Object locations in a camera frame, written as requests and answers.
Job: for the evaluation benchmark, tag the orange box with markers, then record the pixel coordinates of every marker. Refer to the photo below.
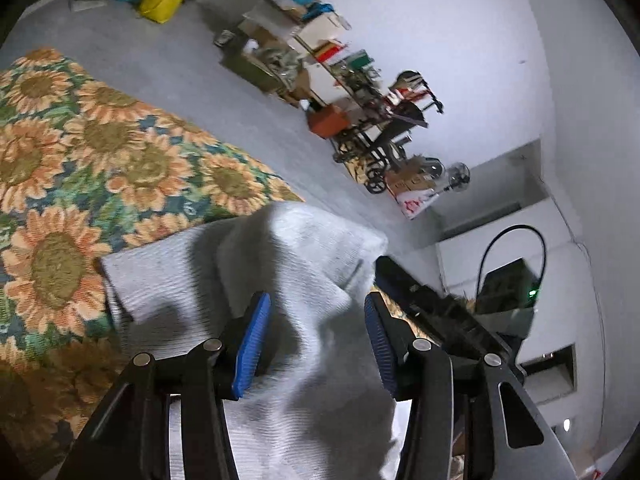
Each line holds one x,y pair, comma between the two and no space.
327,122

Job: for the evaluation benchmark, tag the electric fan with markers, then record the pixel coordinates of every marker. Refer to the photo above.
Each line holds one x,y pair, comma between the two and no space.
457,177
430,167

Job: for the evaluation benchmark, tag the sunflower print blanket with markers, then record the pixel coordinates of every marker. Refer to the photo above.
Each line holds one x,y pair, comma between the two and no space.
100,160

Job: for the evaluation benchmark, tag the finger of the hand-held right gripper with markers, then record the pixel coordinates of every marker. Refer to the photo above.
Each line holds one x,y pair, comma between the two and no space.
435,315

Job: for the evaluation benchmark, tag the green crate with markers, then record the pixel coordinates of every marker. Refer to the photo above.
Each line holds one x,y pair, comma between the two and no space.
250,70

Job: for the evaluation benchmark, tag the grey knit sweater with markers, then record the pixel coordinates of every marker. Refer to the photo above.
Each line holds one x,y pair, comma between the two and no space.
310,260

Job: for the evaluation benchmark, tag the cardboard box stack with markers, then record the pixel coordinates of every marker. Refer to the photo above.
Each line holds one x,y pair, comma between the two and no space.
295,10

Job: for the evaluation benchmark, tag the yellow bag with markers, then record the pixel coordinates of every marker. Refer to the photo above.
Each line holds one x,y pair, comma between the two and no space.
162,5

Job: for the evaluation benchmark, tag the white red bag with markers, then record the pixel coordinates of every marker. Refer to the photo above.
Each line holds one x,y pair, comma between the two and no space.
417,205

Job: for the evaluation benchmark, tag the black stroller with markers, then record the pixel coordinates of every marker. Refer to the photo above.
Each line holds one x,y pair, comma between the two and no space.
395,125

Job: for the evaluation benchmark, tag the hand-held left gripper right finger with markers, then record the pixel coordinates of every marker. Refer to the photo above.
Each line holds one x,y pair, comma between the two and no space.
380,347

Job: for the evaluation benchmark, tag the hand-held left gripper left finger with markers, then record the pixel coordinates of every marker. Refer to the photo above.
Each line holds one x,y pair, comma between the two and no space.
252,345

